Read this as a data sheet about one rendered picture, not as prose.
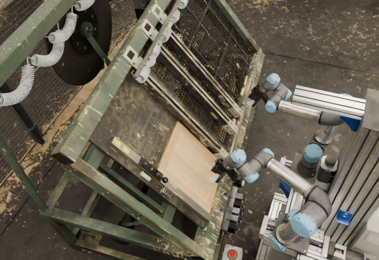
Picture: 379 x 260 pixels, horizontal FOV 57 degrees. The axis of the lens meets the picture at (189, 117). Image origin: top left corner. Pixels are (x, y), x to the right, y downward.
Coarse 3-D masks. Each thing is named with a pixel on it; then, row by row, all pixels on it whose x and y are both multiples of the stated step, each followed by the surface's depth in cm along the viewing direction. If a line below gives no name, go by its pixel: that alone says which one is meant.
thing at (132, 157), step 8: (112, 144) 201; (120, 152) 206; (136, 160) 210; (152, 176) 217; (160, 184) 223; (168, 184) 224; (176, 192) 228; (184, 200) 232; (192, 200) 237; (192, 208) 237; (200, 208) 241; (200, 216) 243; (208, 216) 245
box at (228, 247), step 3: (225, 246) 231; (228, 246) 230; (231, 246) 230; (234, 246) 230; (225, 249) 229; (228, 249) 229; (234, 249) 229; (237, 249) 228; (240, 249) 228; (225, 252) 228; (237, 252) 227; (240, 252) 227; (225, 255) 226; (237, 255) 226; (240, 255) 226; (222, 258) 226; (225, 258) 225; (228, 258) 225; (237, 258) 225; (240, 258) 225
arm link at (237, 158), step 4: (232, 152) 190; (236, 152) 187; (240, 152) 187; (244, 152) 188; (228, 156) 192; (232, 156) 188; (236, 156) 186; (240, 156) 186; (244, 156) 187; (228, 160) 191; (232, 160) 188; (236, 160) 186; (240, 160) 185; (244, 160) 187; (228, 164) 193; (232, 164) 190; (236, 164) 188; (240, 164) 187; (236, 168) 189
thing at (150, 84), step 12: (132, 48) 219; (132, 60) 217; (132, 72) 225; (144, 84) 230; (156, 84) 233; (156, 96) 237; (168, 96) 239; (168, 108) 243; (180, 108) 245; (180, 120) 249; (192, 120) 252; (192, 132) 256; (204, 132) 259; (216, 144) 266; (216, 156) 272
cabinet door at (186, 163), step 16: (176, 128) 245; (176, 144) 242; (192, 144) 254; (160, 160) 229; (176, 160) 238; (192, 160) 250; (208, 160) 263; (176, 176) 235; (192, 176) 246; (208, 176) 259; (192, 192) 242; (208, 192) 255; (208, 208) 250
